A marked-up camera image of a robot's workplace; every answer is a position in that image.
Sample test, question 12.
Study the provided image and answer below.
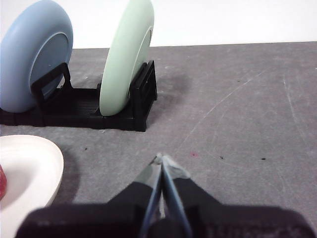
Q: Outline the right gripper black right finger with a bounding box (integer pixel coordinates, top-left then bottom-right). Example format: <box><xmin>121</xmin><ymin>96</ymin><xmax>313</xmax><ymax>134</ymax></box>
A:
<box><xmin>161</xmin><ymin>155</ymin><xmax>225</xmax><ymax>238</ymax></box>

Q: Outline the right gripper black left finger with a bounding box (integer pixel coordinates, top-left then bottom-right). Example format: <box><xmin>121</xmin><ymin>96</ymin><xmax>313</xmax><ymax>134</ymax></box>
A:
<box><xmin>106</xmin><ymin>154</ymin><xmax>163</xmax><ymax>238</ymax></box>

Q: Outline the cream yellow plate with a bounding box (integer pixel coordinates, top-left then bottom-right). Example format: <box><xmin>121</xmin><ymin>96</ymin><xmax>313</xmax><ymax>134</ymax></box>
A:
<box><xmin>0</xmin><ymin>134</ymin><xmax>64</xmax><ymax>216</ymax></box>

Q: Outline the red apple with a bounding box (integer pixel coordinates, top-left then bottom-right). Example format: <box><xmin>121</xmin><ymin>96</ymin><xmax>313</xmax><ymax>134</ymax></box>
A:
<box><xmin>0</xmin><ymin>165</ymin><xmax>7</xmax><ymax>201</ymax></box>

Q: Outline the black plate rack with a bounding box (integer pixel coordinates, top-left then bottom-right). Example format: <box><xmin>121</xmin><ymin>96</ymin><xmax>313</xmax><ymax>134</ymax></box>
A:
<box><xmin>0</xmin><ymin>60</ymin><xmax>158</xmax><ymax>132</ymax></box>

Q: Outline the green plate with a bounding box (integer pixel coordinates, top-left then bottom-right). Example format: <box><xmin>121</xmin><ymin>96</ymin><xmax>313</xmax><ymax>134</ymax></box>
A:
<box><xmin>99</xmin><ymin>0</ymin><xmax>155</xmax><ymax>117</ymax></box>

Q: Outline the blue plate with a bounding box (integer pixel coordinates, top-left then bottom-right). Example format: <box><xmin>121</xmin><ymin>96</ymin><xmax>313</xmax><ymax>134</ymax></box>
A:
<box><xmin>0</xmin><ymin>0</ymin><xmax>74</xmax><ymax>114</ymax></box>

